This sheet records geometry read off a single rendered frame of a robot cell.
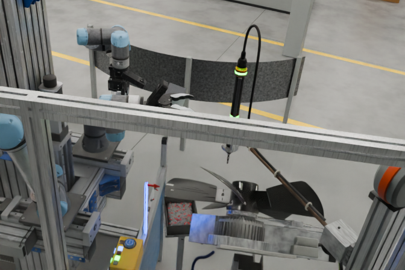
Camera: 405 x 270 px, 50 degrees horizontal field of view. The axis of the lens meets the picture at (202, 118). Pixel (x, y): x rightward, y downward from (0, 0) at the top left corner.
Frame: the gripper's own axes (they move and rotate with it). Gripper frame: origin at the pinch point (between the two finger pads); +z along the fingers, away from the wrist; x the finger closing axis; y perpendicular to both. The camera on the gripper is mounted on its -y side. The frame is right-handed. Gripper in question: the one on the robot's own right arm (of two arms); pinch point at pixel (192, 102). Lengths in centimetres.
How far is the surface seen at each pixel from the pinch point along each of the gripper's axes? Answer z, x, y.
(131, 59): -39, -206, 86
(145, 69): -27, -199, 91
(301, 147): 16, 75, -37
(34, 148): -39, 65, -27
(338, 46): 252, -450, 169
